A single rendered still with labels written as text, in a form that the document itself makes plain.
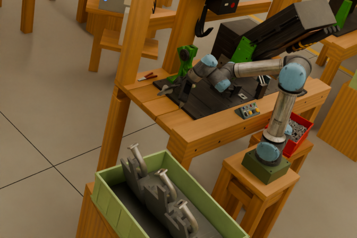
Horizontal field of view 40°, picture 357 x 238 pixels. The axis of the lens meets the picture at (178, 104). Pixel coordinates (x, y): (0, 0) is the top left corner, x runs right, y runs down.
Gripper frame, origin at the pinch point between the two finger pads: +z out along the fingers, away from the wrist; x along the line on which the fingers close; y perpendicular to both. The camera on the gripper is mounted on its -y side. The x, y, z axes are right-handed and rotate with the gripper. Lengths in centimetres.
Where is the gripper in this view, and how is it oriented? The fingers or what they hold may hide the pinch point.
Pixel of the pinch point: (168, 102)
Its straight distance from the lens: 256.9
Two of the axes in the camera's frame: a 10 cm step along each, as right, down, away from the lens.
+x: -7.7, -4.7, -4.4
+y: -0.2, -6.6, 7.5
